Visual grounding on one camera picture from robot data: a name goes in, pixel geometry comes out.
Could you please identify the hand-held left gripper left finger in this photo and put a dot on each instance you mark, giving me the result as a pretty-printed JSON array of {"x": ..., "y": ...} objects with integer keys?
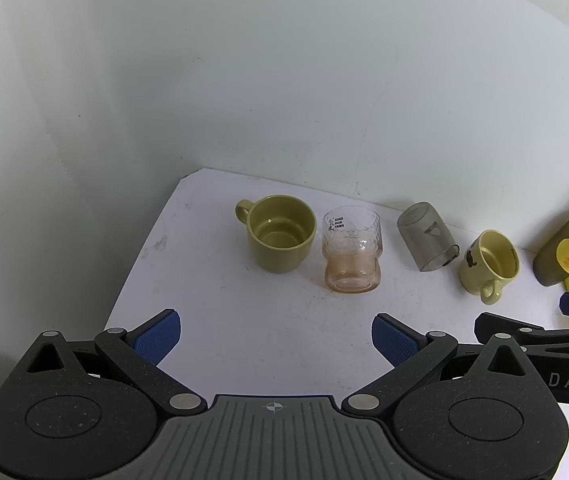
[{"x": 157, "y": 337}]

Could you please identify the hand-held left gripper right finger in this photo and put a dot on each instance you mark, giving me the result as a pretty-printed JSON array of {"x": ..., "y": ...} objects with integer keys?
[{"x": 394, "y": 340}]

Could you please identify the clear printed glass cup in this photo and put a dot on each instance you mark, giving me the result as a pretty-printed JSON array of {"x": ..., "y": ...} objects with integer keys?
[{"x": 352, "y": 260}]

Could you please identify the grey translucent plastic cup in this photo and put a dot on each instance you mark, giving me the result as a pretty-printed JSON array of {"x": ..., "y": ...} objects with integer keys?
[{"x": 427, "y": 237}]

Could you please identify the olive green glass bottle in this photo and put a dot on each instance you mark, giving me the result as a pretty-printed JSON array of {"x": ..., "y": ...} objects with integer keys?
[{"x": 561, "y": 255}]

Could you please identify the pale yellow printed mug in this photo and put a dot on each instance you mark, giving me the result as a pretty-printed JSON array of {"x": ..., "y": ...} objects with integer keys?
[{"x": 489, "y": 265}]

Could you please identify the olive green mug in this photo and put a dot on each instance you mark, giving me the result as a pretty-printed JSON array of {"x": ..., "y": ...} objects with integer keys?
[{"x": 279, "y": 240}]

